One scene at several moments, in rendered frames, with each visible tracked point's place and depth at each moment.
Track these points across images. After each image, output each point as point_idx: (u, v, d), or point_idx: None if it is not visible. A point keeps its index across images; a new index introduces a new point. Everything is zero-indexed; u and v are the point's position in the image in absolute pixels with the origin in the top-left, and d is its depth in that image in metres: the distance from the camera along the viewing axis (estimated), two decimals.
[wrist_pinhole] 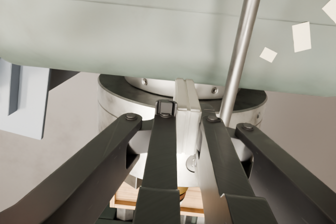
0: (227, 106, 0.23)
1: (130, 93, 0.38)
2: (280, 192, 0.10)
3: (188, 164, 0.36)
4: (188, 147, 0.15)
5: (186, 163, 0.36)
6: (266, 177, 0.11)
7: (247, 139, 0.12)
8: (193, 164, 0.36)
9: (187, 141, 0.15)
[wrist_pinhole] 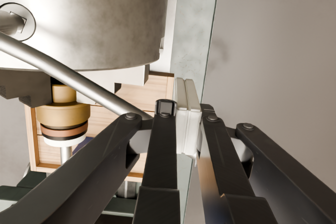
0: (142, 119, 0.17)
1: None
2: (280, 192, 0.10)
3: (17, 7, 0.22)
4: (188, 147, 0.15)
5: (21, 6, 0.22)
6: (266, 177, 0.11)
7: (247, 139, 0.12)
8: (16, 15, 0.22)
9: (187, 141, 0.15)
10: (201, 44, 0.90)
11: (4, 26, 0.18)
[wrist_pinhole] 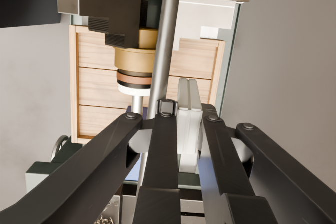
0: (164, 89, 0.17)
1: None
2: (281, 193, 0.10)
3: None
4: (189, 147, 0.15)
5: None
6: (267, 177, 0.11)
7: (247, 139, 0.12)
8: None
9: (188, 140, 0.15)
10: None
11: None
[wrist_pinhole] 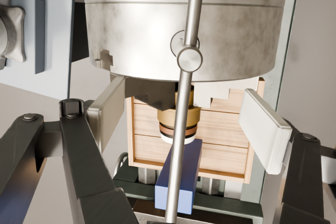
0: (177, 185, 0.24)
1: None
2: None
3: (196, 43, 0.29)
4: (274, 166, 0.14)
5: (197, 46, 0.29)
6: None
7: None
8: None
9: (273, 159, 0.14)
10: (277, 47, 0.90)
11: None
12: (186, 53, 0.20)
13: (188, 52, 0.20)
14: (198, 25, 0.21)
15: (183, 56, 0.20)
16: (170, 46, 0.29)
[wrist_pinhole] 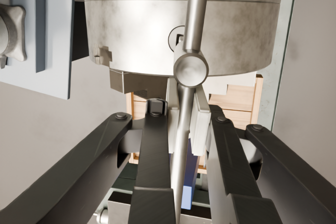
0: None
1: None
2: (289, 194, 0.10)
3: None
4: (197, 148, 0.15)
5: None
6: (275, 178, 0.10)
7: (256, 140, 0.12)
8: None
9: (196, 141, 0.15)
10: (276, 44, 0.91)
11: None
12: (186, 62, 0.15)
13: (188, 61, 0.15)
14: (202, 23, 0.16)
15: (182, 66, 0.15)
16: (168, 42, 0.30)
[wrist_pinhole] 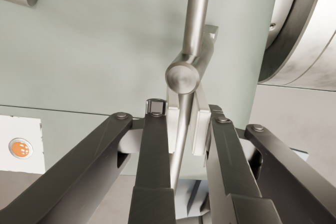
0: None
1: (285, 44, 0.31)
2: (289, 194, 0.10)
3: None
4: (197, 148, 0.15)
5: None
6: (275, 178, 0.10)
7: (256, 140, 0.12)
8: (213, 42, 0.22)
9: (196, 142, 0.15)
10: None
11: None
12: (176, 70, 0.15)
13: (178, 69, 0.15)
14: (201, 29, 0.15)
15: (172, 74, 0.15)
16: None
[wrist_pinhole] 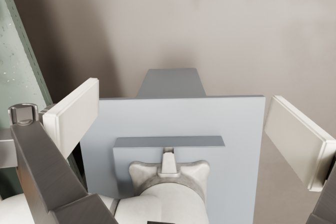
0: None
1: None
2: None
3: None
4: (316, 183, 0.13)
5: None
6: None
7: None
8: None
9: (316, 176, 0.12)
10: None
11: None
12: None
13: None
14: None
15: None
16: None
